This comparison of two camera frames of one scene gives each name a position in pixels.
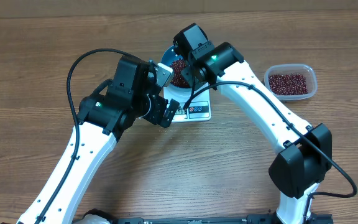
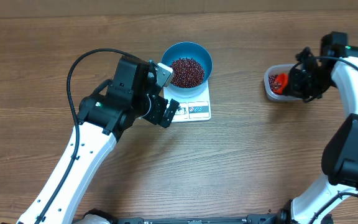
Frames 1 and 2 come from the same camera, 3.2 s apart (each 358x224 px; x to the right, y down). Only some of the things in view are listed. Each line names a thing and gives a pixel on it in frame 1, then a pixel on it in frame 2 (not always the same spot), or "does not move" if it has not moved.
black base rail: [248, 219] does not move
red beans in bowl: [178, 80] does not move
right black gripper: [188, 74] -> [299, 83]
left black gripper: [156, 117] does not move
